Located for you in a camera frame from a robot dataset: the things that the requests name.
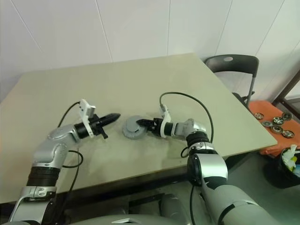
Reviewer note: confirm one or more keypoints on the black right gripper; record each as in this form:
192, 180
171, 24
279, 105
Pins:
157, 126

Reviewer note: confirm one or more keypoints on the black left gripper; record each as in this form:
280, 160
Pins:
95, 126

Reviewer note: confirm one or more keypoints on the small dark gear part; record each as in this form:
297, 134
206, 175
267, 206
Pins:
132, 124

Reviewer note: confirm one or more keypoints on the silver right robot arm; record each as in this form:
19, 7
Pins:
211, 166

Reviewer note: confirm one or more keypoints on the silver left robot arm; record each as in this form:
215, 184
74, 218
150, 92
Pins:
47, 154

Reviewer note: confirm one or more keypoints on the dark round spare motor part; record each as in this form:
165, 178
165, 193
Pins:
259, 116

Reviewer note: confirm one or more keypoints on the toothed black spare motor part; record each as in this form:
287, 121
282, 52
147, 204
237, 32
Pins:
287, 116

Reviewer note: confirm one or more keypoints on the black folding chair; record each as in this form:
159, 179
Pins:
234, 63

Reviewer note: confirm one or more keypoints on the orange cloth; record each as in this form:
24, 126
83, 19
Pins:
264, 110

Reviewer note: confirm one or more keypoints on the black waste bin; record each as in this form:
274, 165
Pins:
274, 173

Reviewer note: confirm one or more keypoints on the white crumpled waste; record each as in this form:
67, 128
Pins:
289, 155

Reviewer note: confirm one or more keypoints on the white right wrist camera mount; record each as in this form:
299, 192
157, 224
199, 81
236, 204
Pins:
167, 116

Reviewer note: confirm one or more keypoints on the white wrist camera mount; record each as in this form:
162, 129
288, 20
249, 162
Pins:
85, 110
167, 116

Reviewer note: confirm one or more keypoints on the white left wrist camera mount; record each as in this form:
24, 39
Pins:
85, 110

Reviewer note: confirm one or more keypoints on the black table frame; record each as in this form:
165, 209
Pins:
145, 199

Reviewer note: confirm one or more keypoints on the black metal frame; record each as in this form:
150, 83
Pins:
287, 89

